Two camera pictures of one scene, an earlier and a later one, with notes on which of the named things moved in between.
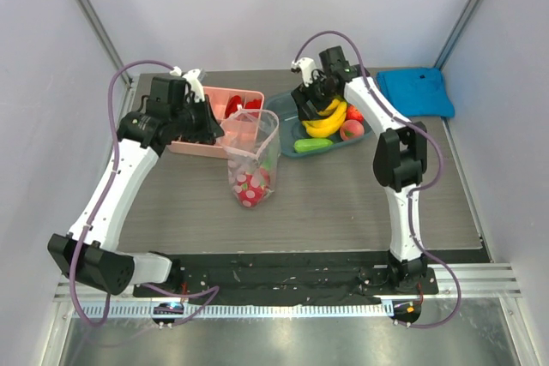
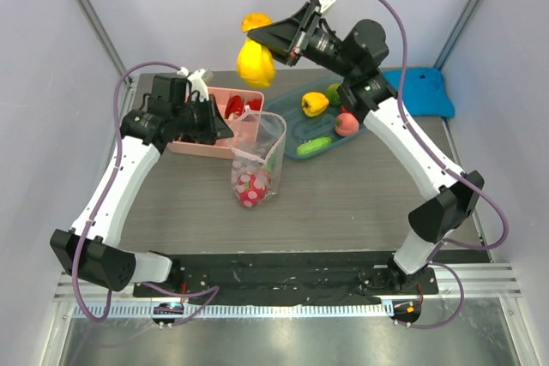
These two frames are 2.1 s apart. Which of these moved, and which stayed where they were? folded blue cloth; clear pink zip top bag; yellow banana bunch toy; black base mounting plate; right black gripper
Moved: right black gripper; yellow banana bunch toy
Stayed: folded blue cloth; black base mounting plate; clear pink zip top bag
